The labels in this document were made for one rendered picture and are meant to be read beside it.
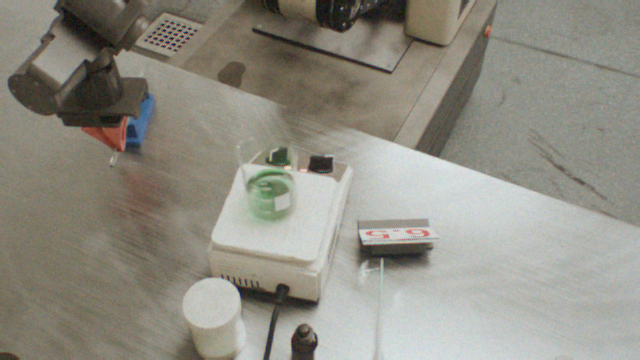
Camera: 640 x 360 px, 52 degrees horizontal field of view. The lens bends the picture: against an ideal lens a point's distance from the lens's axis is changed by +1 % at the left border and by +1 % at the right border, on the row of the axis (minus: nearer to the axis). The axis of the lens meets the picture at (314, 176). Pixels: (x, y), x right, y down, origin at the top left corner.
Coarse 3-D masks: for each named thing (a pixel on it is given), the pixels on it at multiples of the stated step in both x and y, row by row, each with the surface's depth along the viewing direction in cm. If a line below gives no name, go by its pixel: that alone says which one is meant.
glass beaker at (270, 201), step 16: (240, 144) 68; (256, 144) 69; (272, 144) 70; (288, 144) 69; (240, 160) 68; (256, 160) 71; (272, 160) 72; (288, 160) 71; (288, 176) 66; (256, 192) 67; (272, 192) 67; (288, 192) 68; (256, 208) 70; (272, 208) 69; (288, 208) 70
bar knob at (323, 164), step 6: (312, 156) 81; (318, 156) 81; (324, 156) 81; (330, 156) 81; (312, 162) 80; (318, 162) 81; (324, 162) 81; (330, 162) 81; (312, 168) 81; (318, 168) 81; (324, 168) 81; (330, 168) 81
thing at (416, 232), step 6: (414, 228) 80; (420, 228) 80; (426, 228) 80; (366, 234) 78; (372, 234) 78; (378, 234) 78; (384, 234) 78; (390, 234) 78; (396, 234) 78; (402, 234) 78; (408, 234) 78; (414, 234) 78; (420, 234) 78; (426, 234) 78; (432, 234) 77
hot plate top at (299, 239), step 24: (240, 168) 77; (240, 192) 74; (312, 192) 74; (240, 216) 72; (312, 216) 72; (216, 240) 70; (240, 240) 70; (264, 240) 70; (288, 240) 70; (312, 240) 70
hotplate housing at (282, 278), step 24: (336, 192) 76; (336, 216) 75; (216, 264) 72; (240, 264) 71; (264, 264) 70; (288, 264) 70; (312, 264) 70; (264, 288) 74; (288, 288) 72; (312, 288) 72
